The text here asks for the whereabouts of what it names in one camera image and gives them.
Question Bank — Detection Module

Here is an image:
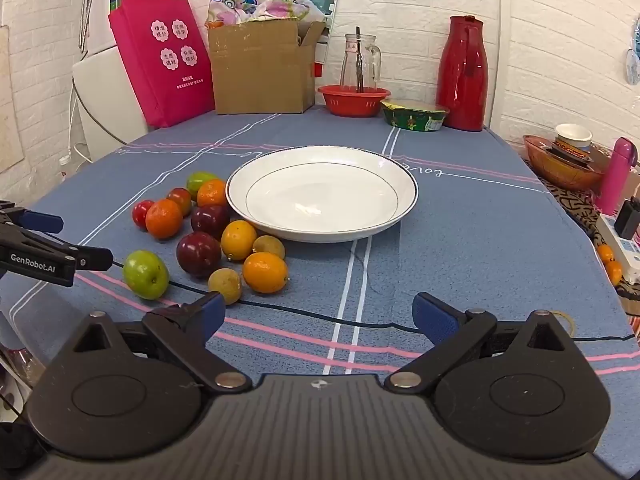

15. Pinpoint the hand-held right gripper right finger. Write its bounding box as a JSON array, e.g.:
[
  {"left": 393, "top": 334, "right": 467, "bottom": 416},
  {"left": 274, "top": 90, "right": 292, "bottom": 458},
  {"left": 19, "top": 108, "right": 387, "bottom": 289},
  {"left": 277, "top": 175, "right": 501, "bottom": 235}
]
[{"left": 384, "top": 291, "right": 576, "bottom": 395}]

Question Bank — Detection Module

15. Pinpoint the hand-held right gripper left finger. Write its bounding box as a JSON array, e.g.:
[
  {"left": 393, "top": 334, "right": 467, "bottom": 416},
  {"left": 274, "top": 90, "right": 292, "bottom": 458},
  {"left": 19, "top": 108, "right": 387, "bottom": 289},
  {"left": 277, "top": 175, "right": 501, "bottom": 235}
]
[{"left": 72, "top": 291, "right": 253, "bottom": 395}]

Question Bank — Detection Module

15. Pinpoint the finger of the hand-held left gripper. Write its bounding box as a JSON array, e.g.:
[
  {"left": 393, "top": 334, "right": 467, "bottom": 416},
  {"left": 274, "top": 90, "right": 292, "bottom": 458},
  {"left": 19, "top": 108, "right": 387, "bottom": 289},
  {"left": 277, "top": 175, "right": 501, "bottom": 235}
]
[
  {"left": 0, "top": 200, "right": 65, "bottom": 236},
  {"left": 0, "top": 232, "right": 114, "bottom": 272}
]

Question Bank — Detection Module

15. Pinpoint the green apple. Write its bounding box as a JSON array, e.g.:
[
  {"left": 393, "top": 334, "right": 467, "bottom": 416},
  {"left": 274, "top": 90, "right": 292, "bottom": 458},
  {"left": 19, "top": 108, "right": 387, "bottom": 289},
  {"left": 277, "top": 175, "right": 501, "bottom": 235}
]
[
  {"left": 187, "top": 172, "right": 221, "bottom": 201},
  {"left": 123, "top": 250, "right": 170, "bottom": 301}
]

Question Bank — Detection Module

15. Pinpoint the dark red plum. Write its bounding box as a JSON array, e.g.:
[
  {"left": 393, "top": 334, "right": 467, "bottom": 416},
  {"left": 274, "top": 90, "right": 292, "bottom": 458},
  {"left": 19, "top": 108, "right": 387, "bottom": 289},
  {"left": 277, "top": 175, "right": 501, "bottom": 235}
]
[
  {"left": 190, "top": 204, "right": 232, "bottom": 240},
  {"left": 176, "top": 231, "right": 223, "bottom": 278}
]

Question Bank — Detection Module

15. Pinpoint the yellow orange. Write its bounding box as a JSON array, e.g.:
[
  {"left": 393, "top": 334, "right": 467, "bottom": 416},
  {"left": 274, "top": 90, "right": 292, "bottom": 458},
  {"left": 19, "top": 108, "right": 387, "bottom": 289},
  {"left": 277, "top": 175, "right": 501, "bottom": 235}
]
[
  {"left": 242, "top": 252, "right": 289, "bottom": 294},
  {"left": 220, "top": 220, "right": 258, "bottom": 262}
]

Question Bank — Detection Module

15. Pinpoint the small red tomato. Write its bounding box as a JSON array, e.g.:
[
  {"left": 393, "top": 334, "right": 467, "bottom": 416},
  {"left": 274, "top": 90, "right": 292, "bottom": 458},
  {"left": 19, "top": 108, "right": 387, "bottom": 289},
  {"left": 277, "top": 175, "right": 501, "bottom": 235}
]
[{"left": 132, "top": 200, "right": 156, "bottom": 231}]

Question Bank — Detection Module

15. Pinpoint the orange mandarin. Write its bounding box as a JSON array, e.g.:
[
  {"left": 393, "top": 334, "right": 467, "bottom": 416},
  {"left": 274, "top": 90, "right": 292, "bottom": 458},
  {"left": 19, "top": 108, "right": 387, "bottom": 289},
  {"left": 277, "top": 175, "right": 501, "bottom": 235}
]
[
  {"left": 197, "top": 179, "right": 230, "bottom": 208},
  {"left": 145, "top": 199, "right": 184, "bottom": 240}
]

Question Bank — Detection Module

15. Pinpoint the red green tomato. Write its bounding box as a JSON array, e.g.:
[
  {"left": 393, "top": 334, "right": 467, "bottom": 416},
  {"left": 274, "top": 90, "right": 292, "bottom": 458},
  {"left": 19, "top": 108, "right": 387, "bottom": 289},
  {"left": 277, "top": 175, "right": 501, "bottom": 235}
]
[{"left": 166, "top": 187, "right": 193, "bottom": 217}]

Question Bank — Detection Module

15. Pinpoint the white round plate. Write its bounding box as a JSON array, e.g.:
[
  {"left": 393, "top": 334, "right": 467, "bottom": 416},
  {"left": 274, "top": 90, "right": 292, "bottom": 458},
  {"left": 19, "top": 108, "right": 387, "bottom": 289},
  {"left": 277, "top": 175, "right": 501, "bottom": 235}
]
[{"left": 226, "top": 146, "right": 418, "bottom": 244}]

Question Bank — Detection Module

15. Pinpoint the blue striped tablecloth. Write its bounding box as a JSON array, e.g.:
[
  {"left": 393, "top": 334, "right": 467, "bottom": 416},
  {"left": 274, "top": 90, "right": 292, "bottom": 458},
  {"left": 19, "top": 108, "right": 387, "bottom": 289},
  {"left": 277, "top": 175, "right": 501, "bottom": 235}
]
[{"left": 0, "top": 105, "right": 640, "bottom": 466}]

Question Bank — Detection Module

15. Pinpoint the white appliance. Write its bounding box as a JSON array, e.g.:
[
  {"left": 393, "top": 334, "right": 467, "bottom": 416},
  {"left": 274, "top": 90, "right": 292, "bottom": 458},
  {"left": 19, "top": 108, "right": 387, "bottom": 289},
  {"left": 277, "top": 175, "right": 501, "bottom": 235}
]
[{"left": 72, "top": 45, "right": 151, "bottom": 161}]

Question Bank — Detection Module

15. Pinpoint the dark patterned cloth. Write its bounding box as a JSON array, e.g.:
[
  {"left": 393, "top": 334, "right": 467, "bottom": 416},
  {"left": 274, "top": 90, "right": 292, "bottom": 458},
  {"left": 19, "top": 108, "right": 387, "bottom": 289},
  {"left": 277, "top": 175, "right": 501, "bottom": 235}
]
[{"left": 520, "top": 157, "right": 640, "bottom": 301}]

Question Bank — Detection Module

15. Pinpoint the brown bowl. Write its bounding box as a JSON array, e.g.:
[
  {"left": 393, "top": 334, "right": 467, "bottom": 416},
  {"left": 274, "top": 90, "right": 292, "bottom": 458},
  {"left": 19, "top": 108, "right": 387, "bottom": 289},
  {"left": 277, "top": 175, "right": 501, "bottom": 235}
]
[{"left": 523, "top": 134, "right": 606, "bottom": 192}]

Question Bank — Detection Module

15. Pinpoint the pink tote bag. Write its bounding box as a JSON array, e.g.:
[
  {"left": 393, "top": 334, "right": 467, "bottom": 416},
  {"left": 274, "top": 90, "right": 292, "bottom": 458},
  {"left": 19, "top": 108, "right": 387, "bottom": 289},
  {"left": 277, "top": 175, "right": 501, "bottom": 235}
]
[{"left": 108, "top": 0, "right": 216, "bottom": 128}]

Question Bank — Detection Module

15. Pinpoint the white power strip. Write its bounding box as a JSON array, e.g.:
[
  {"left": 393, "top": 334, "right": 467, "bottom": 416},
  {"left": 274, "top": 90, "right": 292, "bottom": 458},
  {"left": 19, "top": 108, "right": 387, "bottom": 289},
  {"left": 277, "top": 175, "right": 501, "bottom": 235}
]
[{"left": 597, "top": 212, "right": 640, "bottom": 286}]

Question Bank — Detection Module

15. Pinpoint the green foil bowl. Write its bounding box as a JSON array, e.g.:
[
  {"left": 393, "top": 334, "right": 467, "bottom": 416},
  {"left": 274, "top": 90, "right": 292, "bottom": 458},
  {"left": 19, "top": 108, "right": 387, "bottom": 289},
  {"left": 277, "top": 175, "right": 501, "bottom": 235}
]
[{"left": 380, "top": 98, "right": 450, "bottom": 134}]

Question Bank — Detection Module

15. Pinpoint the black power adapter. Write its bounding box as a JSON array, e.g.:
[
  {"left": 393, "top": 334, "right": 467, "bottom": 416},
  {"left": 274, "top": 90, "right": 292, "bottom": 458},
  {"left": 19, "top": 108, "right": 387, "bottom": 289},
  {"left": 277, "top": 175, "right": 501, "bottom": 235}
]
[{"left": 614, "top": 199, "right": 640, "bottom": 241}]

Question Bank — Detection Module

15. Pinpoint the pink bottle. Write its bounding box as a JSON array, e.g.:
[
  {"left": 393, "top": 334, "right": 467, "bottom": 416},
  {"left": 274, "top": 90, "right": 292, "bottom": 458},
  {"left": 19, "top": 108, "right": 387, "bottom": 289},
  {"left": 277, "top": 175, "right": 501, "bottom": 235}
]
[{"left": 597, "top": 136, "right": 638, "bottom": 216}]

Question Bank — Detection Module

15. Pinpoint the white bowl on side table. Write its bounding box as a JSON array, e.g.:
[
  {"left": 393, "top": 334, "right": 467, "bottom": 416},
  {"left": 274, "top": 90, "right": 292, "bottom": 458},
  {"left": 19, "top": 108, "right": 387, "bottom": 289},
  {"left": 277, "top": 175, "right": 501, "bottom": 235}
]
[{"left": 555, "top": 123, "right": 594, "bottom": 150}]

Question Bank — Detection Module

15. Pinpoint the red plastic basket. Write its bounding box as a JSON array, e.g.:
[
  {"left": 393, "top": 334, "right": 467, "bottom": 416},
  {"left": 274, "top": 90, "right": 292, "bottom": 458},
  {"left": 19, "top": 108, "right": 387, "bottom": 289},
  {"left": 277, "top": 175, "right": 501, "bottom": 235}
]
[{"left": 318, "top": 85, "right": 392, "bottom": 118}]

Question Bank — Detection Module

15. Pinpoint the cardboard box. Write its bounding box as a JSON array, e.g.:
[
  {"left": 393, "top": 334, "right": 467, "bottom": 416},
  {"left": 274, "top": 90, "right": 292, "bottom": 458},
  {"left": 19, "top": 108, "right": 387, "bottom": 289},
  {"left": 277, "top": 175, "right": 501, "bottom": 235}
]
[{"left": 207, "top": 19, "right": 327, "bottom": 116}]

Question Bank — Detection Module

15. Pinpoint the red thermos jug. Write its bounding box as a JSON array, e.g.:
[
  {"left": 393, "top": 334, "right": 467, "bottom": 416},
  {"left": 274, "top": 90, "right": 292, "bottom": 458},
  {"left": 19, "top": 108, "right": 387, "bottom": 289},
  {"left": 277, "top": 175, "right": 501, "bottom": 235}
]
[{"left": 435, "top": 15, "right": 489, "bottom": 132}]

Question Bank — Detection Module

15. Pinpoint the glass pitcher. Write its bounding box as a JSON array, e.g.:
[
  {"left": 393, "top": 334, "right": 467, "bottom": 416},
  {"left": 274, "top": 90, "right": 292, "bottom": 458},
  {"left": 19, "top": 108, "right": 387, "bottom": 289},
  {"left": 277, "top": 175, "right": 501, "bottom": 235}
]
[{"left": 340, "top": 34, "right": 382, "bottom": 93}]

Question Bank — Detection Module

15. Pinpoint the black straw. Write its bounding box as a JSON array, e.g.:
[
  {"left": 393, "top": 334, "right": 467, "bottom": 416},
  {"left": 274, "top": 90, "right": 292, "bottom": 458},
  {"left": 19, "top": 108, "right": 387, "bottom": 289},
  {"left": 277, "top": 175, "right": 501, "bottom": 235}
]
[{"left": 354, "top": 26, "right": 364, "bottom": 92}]

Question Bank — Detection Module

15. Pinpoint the floral cloth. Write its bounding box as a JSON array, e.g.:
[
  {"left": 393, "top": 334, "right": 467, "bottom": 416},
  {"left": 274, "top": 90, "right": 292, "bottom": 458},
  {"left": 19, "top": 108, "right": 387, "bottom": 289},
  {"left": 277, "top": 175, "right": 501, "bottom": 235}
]
[{"left": 205, "top": 0, "right": 328, "bottom": 31}]

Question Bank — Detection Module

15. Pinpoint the black cable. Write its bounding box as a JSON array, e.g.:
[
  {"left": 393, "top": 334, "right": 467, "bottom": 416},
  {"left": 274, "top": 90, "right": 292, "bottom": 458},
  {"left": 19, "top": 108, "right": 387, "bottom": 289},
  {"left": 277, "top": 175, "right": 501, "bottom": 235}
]
[{"left": 112, "top": 260, "right": 631, "bottom": 343}]

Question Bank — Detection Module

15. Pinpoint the small pale blue wall decoration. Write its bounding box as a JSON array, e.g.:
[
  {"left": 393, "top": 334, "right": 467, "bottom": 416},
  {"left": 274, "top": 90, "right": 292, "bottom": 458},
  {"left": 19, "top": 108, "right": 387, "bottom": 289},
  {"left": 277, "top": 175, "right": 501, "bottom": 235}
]
[{"left": 625, "top": 25, "right": 640, "bottom": 86}]

